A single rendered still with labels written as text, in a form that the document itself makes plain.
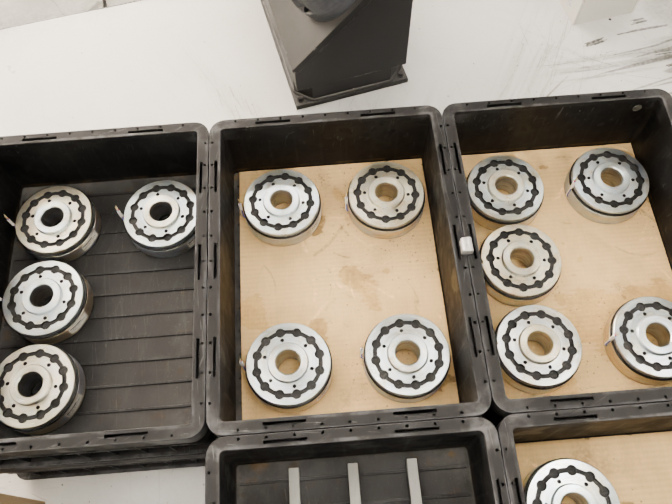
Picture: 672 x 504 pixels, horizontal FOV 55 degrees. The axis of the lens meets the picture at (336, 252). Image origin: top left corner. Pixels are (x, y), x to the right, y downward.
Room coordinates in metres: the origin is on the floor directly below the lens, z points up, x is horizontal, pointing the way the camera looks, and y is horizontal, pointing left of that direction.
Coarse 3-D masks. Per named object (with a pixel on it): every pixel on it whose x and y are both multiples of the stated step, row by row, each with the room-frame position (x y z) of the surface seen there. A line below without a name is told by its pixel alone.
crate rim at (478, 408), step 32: (224, 128) 0.50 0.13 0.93; (256, 128) 0.50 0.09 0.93; (448, 160) 0.44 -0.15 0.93; (448, 192) 0.39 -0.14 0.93; (448, 224) 0.35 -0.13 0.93; (480, 352) 0.19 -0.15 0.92; (480, 384) 0.16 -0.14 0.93; (320, 416) 0.13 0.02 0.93; (352, 416) 0.13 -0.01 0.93; (384, 416) 0.13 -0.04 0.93; (416, 416) 0.13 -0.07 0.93; (448, 416) 0.13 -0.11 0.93; (480, 416) 0.13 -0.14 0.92
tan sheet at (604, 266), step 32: (480, 160) 0.50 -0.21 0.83; (544, 160) 0.49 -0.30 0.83; (544, 192) 0.44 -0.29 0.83; (544, 224) 0.39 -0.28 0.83; (576, 224) 0.39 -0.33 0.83; (608, 224) 0.39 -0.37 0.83; (640, 224) 0.39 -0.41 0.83; (576, 256) 0.34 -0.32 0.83; (608, 256) 0.34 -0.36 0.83; (640, 256) 0.34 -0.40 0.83; (576, 288) 0.30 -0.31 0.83; (608, 288) 0.30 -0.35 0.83; (640, 288) 0.29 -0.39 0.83; (576, 320) 0.26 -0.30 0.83; (576, 384) 0.18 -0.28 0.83; (608, 384) 0.17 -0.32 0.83; (640, 384) 0.17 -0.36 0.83
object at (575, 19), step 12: (564, 0) 0.91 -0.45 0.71; (576, 0) 0.88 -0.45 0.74; (588, 0) 0.87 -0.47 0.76; (600, 0) 0.87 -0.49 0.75; (612, 0) 0.88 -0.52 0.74; (624, 0) 0.88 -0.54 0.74; (636, 0) 0.89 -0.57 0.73; (576, 12) 0.87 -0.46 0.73; (588, 12) 0.87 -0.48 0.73; (600, 12) 0.88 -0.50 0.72; (612, 12) 0.88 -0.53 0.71; (624, 12) 0.89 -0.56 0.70
